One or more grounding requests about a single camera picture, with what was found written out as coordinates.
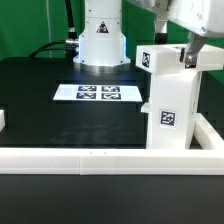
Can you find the small white block left edge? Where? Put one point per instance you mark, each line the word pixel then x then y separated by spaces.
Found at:
pixel 2 120

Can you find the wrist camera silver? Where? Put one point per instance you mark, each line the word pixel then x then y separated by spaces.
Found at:
pixel 160 25

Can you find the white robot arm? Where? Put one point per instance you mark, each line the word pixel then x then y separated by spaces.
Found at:
pixel 102 44

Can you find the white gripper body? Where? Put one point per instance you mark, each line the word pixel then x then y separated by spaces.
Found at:
pixel 203 17

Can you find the white L-shaped boundary fence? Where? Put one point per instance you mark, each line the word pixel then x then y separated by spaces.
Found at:
pixel 207 160

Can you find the white marker base plate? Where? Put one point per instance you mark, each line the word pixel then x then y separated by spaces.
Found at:
pixel 110 93

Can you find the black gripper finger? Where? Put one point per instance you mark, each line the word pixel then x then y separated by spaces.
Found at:
pixel 189 54

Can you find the white cabinet body box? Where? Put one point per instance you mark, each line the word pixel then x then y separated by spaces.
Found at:
pixel 172 109

